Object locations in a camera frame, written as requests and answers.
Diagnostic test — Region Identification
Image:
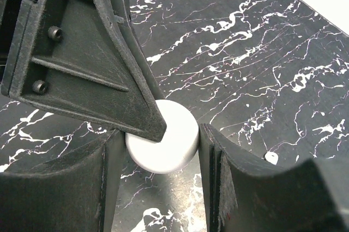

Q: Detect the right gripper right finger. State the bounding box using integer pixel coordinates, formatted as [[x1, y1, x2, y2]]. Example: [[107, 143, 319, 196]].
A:
[[199, 124, 348, 231]]

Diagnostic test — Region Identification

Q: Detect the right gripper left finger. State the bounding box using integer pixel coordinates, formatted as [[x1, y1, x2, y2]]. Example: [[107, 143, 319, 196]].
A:
[[1, 130, 122, 231]]

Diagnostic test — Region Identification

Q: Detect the white earbud near centre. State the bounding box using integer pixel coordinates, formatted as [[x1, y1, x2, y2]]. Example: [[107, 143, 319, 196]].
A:
[[264, 151, 279, 165]]

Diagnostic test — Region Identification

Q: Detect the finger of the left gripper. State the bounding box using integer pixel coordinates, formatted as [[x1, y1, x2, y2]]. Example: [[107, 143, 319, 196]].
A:
[[110, 0, 164, 100], [1, 0, 166, 142]]

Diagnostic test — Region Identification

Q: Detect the white earbud charging case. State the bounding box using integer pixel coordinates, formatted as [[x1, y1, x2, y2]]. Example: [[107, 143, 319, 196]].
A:
[[125, 100, 199, 174]]

